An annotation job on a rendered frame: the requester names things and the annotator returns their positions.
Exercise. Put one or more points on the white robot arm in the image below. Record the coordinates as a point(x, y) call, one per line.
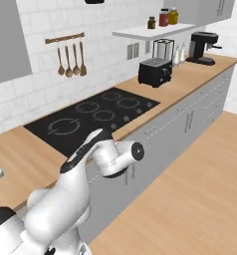
point(57, 205)

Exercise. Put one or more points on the wide grey drawer front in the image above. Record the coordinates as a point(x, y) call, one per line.
point(160, 127)

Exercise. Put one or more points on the narrow grey drawer front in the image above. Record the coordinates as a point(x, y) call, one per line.
point(190, 99)

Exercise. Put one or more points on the black hob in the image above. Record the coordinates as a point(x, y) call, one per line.
point(90, 116)

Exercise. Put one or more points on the grey cupboard door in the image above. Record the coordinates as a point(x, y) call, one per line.
point(200, 118)
point(110, 205)
point(160, 156)

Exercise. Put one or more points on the black toaster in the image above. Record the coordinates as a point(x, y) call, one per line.
point(155, 73)

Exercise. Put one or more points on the wooden spatula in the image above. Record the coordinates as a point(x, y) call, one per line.
point(83, 69)

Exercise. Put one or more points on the long wooden spoon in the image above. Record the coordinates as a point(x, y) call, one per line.
point(68, 71)
point(76, 69)

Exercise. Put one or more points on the small wooden spoon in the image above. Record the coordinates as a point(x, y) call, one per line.
point(61, 69)

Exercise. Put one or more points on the white bottle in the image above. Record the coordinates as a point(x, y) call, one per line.
point(177, 55)
point(183, 53)

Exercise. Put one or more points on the grey stack of drawers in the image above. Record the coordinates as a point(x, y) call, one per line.
point(220, 96)

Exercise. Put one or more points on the small brown jar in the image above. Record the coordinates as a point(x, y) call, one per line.
point(151, 23)

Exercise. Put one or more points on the black coffee machine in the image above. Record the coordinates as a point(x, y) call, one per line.
point(199, 45)

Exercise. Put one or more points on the red jar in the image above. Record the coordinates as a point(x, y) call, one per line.
point(164, 18)

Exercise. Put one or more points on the yellow jar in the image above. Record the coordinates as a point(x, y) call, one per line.
point(173, 16)

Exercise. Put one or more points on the black extractor hood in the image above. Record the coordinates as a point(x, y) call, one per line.
point(94, 1)

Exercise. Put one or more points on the double grey wall socket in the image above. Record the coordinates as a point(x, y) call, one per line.
point(133, 51)

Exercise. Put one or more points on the single grey wall socket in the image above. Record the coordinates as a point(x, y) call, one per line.
point(147, 47)

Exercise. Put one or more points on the white wall shelf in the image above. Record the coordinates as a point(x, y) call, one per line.
point(150, 32)

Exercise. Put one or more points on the wooden hanging rail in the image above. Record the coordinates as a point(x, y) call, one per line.
point(64, 38)

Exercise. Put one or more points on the plain grey wall cupboard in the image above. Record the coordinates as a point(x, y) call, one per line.
point(7, 40)

